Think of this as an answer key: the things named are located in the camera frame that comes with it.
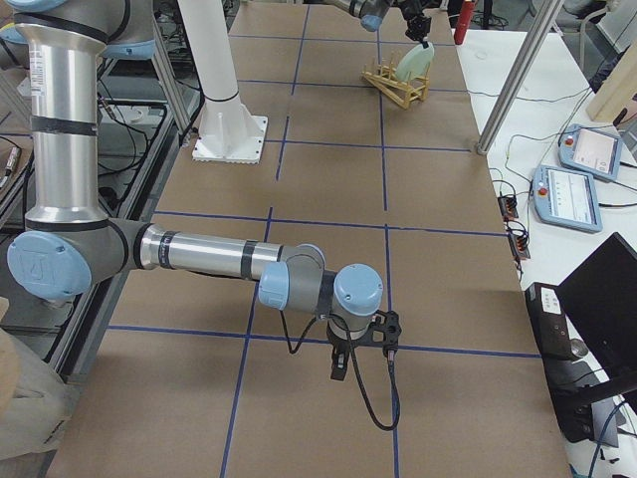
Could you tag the light green plate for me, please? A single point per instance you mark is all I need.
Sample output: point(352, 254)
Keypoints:
point(415, 63)

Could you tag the black computer box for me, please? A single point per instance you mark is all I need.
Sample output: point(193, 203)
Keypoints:
point(548, 322)

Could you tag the near teach pendant tablet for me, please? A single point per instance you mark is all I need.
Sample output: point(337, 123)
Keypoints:
point(566, 198)

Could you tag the aluminium frame post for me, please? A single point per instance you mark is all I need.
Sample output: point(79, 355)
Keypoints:
point(529, 49)

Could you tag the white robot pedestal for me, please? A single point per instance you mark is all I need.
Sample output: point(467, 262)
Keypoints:
point(227, 132)

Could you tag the wooden dish rack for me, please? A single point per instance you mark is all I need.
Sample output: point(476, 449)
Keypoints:
point(382, 76)

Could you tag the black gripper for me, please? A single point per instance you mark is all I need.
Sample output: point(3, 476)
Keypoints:
point(341, 345)
point(414, 21)

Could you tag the orange connector block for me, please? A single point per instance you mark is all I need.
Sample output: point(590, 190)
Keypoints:
point(519, 243)
point(508, 205)

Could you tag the black monitor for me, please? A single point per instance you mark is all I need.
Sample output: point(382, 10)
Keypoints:
point(599, 298)

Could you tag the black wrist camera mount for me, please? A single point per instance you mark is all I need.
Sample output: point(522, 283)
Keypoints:
point(384, 332)

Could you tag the teach pendant tablet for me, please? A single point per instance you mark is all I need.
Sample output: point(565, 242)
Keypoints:
point(590, 150)
point(566, 198)

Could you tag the red cylinder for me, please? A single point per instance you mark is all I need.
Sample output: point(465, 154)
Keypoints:
point(464, 21)

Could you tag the far teach pendant tablet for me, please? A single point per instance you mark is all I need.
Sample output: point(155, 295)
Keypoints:
point(590, 150)

